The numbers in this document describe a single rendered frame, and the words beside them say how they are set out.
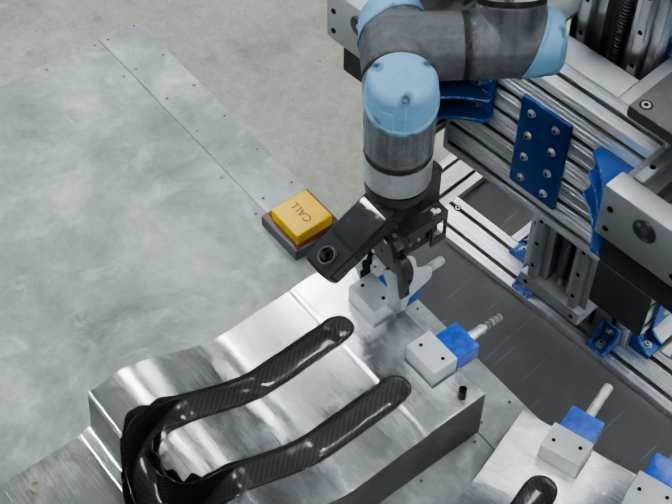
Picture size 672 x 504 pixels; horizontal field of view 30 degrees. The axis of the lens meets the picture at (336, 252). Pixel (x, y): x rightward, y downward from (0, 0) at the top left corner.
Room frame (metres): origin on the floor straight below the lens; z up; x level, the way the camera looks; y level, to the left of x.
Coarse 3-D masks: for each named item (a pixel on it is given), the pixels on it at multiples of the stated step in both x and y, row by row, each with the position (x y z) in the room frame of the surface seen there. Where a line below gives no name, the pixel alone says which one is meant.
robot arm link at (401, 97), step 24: (384, 72) 0.90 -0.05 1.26; (408, 72) 0.90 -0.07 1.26; (432, 72) 0.91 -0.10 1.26; (384, 96) 0.88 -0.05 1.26; (408, 96) 0.87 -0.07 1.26; (432, 96) 0.88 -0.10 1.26; (384, 120) 0.87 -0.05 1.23; (408, 120) 0.87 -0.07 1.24; (432, 120) 0.88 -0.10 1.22; (384, 144) 0.87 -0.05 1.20; (408, 144) 0.86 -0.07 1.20; (432, 144) 0.89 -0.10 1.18; (384, 168) 0.87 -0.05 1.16; (408, 168) 0.87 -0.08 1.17
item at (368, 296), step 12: (432, 264) 0.94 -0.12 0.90; (372, 276) 0.91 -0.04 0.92; (360, 288) 0.89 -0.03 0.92; (372, 288) 0.89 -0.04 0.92; (384, 288) 0.89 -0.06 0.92; (360, 300) 0.88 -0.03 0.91; (372, 300) 0.87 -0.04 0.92; (384, 300) 0.87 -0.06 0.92; (360, 312) 0.87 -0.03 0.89; (372, 312) 0.86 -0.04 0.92; (384, 312) 0.86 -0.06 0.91; (372, 324) 0.86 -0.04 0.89
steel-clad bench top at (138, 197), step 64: (64, 64) 1.40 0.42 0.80; (128, 64) 1.40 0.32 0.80; (0, 128) 1.27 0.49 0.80; (64, 128) 1.27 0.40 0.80; (128, 128) 1.27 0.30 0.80; (192, 128) 1.27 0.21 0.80; (0, 192) 1.14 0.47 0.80; (64, 192) 1.14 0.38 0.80; (128, 192) 1.14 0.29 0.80; (192, 192) 1.14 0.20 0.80; (256, 192) 1.14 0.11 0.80; (0, 256) 1.03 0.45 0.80; (64, 256) 1.03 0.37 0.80; (128, 256) 1.03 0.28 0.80; (192, 256) 1.03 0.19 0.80; (256, 256) 1.03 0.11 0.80; (0, 320) 0.92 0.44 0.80; (64, 320) 0.92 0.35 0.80; (128, 320) 0.92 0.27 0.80; (192, 320) 0.92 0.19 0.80; (0, 384) 0.83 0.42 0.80; (64, 384) 0.83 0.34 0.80; (0, 448) 0.74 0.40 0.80
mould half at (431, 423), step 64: (256, 320) 0.87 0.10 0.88; (320, 320) 0.86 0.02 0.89; (128, 384) 0.74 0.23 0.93; (192, 384) 0.76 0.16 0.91; (320, 384) 0.78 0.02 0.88; (448, 384) 0.77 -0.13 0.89; (64, 448) 0.70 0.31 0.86; (192, 448) 0.66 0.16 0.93; (256, 448) 0.68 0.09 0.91; (384, 448) 0.69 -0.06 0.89; (448, 448) 0.73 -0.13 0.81
